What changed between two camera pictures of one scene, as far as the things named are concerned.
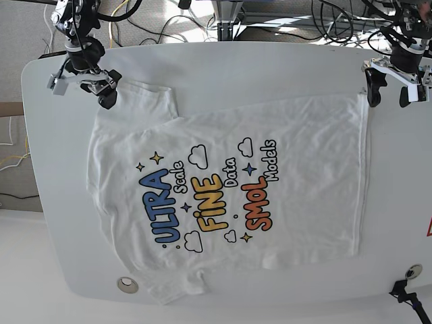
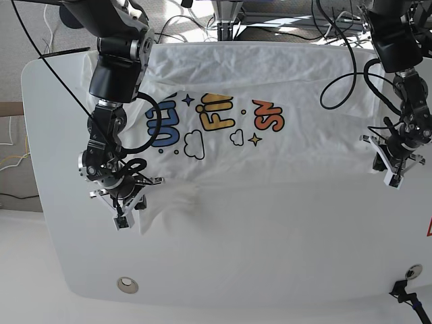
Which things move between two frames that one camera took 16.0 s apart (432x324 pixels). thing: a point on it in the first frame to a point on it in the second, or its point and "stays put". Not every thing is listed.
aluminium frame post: (227, 11) stays put
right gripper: (97, 80) to (121, 199)
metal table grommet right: (413, 271) stays put
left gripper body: (385, 64) to (394, 155)
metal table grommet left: (127, 285) stays put
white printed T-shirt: (186, 198) to (215, 112)
